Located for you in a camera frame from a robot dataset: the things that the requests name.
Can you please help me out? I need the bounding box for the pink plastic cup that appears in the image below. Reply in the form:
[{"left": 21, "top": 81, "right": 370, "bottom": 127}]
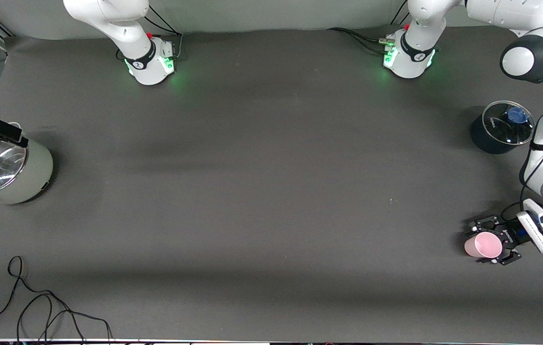
[{"left": 464, "top": 231, "right": 503, "bottom": 260}]

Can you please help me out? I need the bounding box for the white cooking pot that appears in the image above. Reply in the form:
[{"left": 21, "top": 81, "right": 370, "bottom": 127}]
[{"left": 0, "top": 122, "right": 54, "bottom": 207}]

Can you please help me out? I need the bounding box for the dark blue cooking pot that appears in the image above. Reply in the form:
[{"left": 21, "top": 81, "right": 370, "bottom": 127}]
[{"left": 470, "top": 106, "right": 535, "bottom": 155}]

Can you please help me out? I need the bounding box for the thin black looped cable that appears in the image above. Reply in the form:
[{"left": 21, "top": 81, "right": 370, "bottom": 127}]
[{"left": 0, "top": 255, "right": 113, "bottom": 343}]

